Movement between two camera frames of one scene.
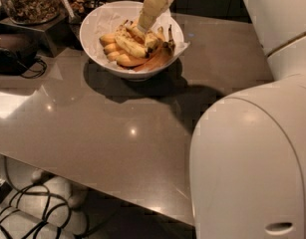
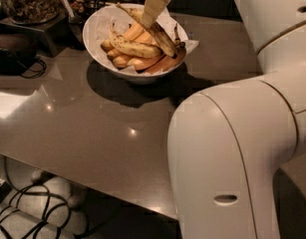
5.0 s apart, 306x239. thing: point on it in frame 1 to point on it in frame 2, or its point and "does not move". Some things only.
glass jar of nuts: (31, 3) does not move
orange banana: (159, 56) to (168, 61)
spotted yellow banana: (130, 43) to (154, 29)
